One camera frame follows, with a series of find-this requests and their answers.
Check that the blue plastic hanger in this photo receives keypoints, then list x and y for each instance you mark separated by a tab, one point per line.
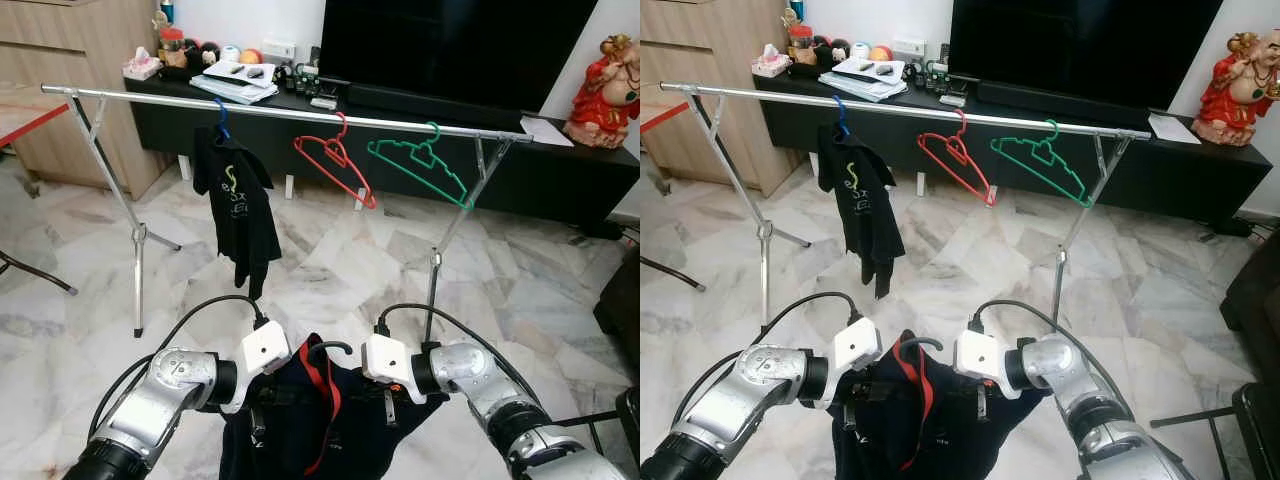
843	118
222	120

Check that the white blue ball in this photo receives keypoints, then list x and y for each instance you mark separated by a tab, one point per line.
231	53
860	51

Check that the black printed t-shirt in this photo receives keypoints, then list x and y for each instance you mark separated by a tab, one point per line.
240	210
862	205

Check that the black soundbar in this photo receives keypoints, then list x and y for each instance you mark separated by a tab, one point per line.
1060	100

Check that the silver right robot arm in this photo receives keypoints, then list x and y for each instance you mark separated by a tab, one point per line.
510	410
1100	410

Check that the black remote control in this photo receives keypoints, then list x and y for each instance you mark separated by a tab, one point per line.
944	53
314	55

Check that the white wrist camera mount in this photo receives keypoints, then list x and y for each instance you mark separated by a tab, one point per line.
385	362
855	345
978	358
262	350

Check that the small gold trophy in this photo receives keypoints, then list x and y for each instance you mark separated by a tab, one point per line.
159	22
788	20

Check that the orange ball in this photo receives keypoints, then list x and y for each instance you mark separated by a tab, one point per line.
251	56
880	54

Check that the black plastic hanger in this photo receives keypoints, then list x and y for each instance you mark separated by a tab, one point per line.
330	348
922	344

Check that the small white box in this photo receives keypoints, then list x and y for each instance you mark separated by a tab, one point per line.
323	102
952	100

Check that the green mug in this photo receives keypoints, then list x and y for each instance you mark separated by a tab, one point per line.
934	73
305	75

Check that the black round toys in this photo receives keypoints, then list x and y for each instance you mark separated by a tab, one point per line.
832	50
203	52

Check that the stack of white papers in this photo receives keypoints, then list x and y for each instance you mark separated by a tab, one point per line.
855	83
225	85

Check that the green plastic hanger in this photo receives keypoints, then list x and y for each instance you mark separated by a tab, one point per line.
1045	152
425	155

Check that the pink tissue box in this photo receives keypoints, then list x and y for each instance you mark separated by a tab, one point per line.
142	66
770	64

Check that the white paper sheet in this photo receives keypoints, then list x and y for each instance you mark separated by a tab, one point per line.
547	131
1174	128

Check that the red-lidded jar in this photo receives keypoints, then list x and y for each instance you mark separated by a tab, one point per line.
801	46
172	48

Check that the blue gold trophy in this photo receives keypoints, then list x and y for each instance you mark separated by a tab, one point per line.
165	12
795	10

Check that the dark brown sofa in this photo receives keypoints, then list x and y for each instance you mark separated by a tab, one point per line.
622	300
1255	290

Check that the red Buddha statue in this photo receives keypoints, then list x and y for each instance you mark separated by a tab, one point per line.
610	95
1235	95

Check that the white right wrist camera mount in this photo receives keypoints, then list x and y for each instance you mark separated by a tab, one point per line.
978	358
385	362

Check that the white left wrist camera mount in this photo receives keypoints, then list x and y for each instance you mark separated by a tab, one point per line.
262	350
855	345

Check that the black flat television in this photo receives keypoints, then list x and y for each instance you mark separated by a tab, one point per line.
1080	50
450	50

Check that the black TV console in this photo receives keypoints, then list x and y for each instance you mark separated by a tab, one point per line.
560	170
1190	170

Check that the silver metal clothes rack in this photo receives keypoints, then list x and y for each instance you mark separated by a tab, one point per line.
920	113
300	117

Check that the light wooden cabinet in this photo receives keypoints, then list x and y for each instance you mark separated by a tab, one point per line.
80	100
720	95

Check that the red plastic hanger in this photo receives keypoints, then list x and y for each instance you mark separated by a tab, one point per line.
960	152
338	155

